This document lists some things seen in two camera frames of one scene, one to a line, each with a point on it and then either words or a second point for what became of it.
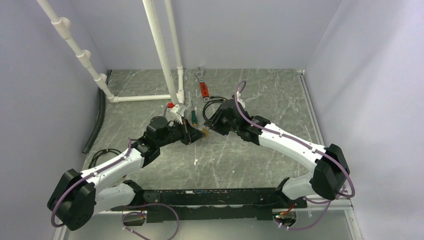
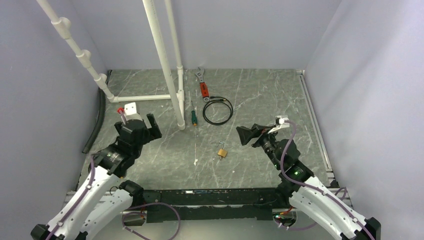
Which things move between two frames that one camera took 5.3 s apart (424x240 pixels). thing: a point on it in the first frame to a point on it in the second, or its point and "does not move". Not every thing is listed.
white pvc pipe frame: x=177 y=96 does not move
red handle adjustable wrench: x=204 y=91 does not move
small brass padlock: x=206 y=131 to x=222 y=152
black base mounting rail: x=203 y=204 does not move
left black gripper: x=190 y=134 to x=153 y=132
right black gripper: x=213 y=123 to x=246 y=134
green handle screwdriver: x=194 y=115 does not move
